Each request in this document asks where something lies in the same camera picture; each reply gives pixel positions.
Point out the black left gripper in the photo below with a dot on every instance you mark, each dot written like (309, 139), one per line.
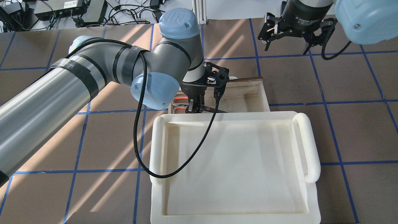
(193, 91)

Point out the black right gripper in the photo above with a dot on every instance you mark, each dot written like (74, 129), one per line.
(304, 17)

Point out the grey orange scissors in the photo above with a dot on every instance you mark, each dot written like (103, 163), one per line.
(190, 106)

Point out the light wooden drawer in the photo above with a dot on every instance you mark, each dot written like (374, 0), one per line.
(241, 95)

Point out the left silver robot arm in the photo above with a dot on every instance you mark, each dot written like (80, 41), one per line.
(33, 116)

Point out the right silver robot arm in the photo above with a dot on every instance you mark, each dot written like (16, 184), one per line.
(363, 22)

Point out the white plastic bin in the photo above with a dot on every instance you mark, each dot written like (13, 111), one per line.
(253, 168)

